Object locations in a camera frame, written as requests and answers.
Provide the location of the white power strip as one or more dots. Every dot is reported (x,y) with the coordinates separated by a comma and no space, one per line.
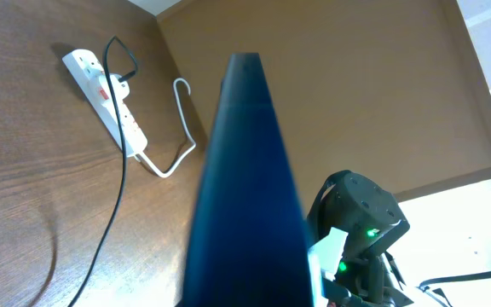
(89,74)

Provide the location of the blue Galaxy smartphone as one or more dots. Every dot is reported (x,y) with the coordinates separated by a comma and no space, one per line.
(248,245)

